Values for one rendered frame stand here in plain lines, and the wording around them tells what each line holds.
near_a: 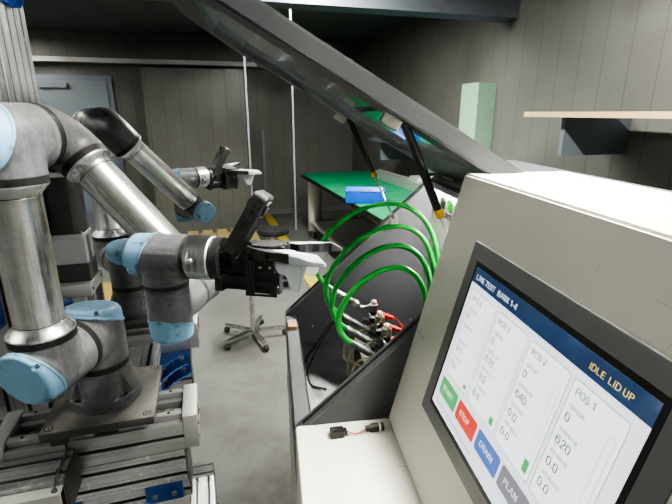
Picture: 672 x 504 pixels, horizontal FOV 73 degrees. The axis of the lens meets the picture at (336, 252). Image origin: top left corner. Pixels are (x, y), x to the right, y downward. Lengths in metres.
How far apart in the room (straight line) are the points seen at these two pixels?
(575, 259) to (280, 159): 7.23
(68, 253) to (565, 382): 1.13
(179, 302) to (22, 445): 0.57
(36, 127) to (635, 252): 0.89
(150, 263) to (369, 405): 0.60
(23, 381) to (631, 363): 0.94
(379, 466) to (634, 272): 0.64
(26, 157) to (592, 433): 0.89
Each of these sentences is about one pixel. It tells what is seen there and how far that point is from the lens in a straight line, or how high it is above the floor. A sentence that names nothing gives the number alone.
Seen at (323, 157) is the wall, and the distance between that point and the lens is 7.89.
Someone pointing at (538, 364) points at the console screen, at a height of 1.35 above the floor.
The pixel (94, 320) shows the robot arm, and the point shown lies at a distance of 1.08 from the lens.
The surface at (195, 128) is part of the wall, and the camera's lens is 6.65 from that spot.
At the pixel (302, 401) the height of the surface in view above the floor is 0.95.
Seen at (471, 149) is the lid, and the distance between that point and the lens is 0.95.
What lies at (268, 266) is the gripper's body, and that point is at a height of 1.44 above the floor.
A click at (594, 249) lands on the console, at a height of 1.51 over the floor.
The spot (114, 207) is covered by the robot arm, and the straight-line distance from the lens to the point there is 0.96.
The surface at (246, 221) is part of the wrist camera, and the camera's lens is 0.72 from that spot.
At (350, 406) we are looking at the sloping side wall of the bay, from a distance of 1.10.
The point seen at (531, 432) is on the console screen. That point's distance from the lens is 0.67.
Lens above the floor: 1.67
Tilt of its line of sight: 17 degrees down
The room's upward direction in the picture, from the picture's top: straight up
